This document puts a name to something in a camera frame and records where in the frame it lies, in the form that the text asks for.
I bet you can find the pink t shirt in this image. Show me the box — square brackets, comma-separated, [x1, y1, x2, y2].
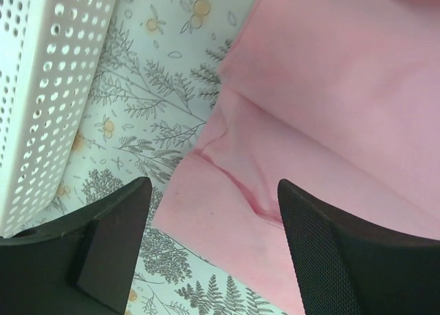
[153, 0, 439, 314]

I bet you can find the floral table mat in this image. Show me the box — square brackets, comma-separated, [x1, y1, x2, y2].
[41, 0, 286, 315]

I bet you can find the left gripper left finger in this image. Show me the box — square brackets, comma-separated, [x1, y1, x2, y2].
[1, 177, 152, 315]

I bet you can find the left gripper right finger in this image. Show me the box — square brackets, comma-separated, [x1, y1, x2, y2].
[278, 180, 439, 314]

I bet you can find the white plastic basket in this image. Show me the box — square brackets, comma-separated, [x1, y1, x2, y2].
[1, 0, 116, 237]

